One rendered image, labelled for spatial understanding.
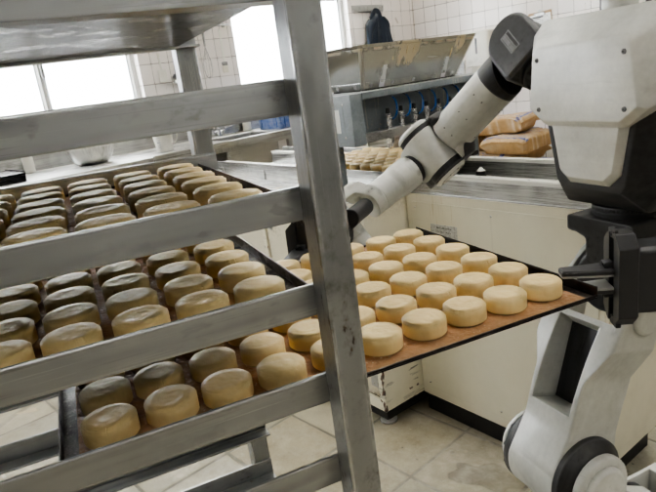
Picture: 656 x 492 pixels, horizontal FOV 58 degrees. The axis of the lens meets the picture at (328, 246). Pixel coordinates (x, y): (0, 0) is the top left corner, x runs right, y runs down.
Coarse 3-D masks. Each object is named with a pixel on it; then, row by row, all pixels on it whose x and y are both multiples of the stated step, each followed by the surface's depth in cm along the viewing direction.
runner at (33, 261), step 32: (288, 192) 51; (128, 224) 46; (160, 224) 47; (192, 224) 48; (224, 224) 49; (256, 224) 50; (0, 256) 43; (32, 256) 44; (64, 256) 44; (96, 256) 45; (128, 256) 46; (0, 288) 43
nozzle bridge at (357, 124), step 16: (432, 80) 204; (448, 80) 204; (464, 80) 209; (336, 96) 183; (352, 96) 179; (368, 96) 183; (384, 96) 187; (400, 96) 203; (416, 96) 207; (432, 96) 212; (336, 112) 185; (352, 112) 180; (368, 112) 195; (384, 112) 199; (432, 112) 213; (352, 128) 181; (368, 128) 196; (384, 128) 200; (400, 128) 198; (352, 144) 183
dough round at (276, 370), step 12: (264, 360) 61; (276, 360) 61; (288, 360) 60; (300, 360) 60; (264, 372) 59; (276, 372) 58; (288, 372) 58; (300, 372) 59; (264, 384) 59; (276, 384) 58
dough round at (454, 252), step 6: (438, 246) 91; (444, 246) 90; (450, 246) 90; (456, 246) 90; (462, 246) 89; (468, 246) 90; (438, 252) 89; (444, 252) 88; (450, 252) 87; (456, 252) 87; (462, 252) 87; (468, 252) 88; (438, 258) 89; (444, 258) 88; (450, 258) 87; (456, 258) 87
